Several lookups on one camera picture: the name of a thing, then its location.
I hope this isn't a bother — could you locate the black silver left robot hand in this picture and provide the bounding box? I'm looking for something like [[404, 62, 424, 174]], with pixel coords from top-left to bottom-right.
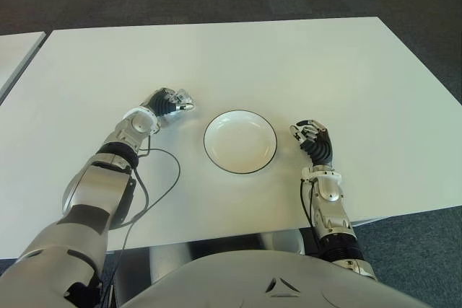
[[146, 87, 196, 119]]

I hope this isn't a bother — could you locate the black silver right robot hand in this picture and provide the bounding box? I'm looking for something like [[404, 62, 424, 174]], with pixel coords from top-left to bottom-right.
[[289, 118, 334, 167]]

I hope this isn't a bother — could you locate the clear water bottle blue cap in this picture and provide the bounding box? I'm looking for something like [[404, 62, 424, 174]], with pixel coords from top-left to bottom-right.
[[158, 88, 197, 121]]

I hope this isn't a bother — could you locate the white plate black rim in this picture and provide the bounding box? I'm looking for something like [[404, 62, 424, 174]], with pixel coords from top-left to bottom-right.
[[203, 109, 279, 175]]

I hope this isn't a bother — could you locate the white robot waist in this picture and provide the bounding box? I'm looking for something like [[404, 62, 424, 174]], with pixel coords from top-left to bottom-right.
[[262, 230, 306, 255]]

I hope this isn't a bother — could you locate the grey robot torso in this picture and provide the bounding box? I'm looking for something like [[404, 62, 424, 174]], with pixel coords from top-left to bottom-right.
[[118, 242, 429, 308]]

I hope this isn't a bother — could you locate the white side table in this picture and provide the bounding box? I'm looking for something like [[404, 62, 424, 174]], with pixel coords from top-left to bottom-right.
[[0, 31, 47, 104]]

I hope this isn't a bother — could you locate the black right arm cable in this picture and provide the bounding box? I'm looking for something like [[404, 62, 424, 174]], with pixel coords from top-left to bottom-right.
[[300, 177, 322, 240]]

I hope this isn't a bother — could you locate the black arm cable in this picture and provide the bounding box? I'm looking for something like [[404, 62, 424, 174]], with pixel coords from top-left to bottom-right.
[[107, 146, 182, 289], [300, 177, 322, 240]]

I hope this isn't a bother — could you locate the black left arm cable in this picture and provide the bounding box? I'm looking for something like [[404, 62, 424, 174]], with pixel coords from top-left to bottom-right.
[[107, 146, 182, 289]]

